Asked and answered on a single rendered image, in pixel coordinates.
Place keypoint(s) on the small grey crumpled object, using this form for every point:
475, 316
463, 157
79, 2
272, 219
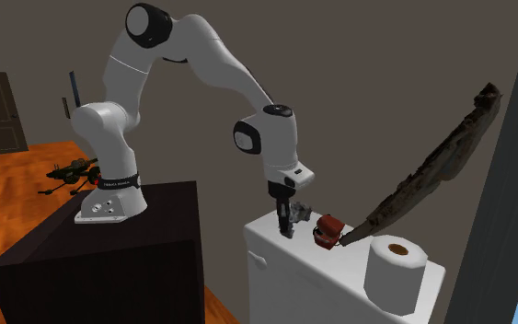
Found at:
301, 212

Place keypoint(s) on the white toilet paper roll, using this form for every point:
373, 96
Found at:
393, 278

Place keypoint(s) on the long brown bark slab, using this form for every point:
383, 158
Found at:
433, 170

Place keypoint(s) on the blue upright stick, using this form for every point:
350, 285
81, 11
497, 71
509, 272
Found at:
75, 89

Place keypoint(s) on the white toilet tank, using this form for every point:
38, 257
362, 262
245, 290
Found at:
303, 278

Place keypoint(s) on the black robot stand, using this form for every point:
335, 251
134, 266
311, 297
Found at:
106, 264

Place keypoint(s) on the red box-shaped object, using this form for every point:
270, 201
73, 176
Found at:
328, 231

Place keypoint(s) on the dark green toy vehicle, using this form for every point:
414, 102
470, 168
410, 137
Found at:
72, 172

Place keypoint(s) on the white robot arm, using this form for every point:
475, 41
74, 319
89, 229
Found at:
195, 54

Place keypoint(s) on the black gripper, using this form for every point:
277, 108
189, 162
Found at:
281, 190

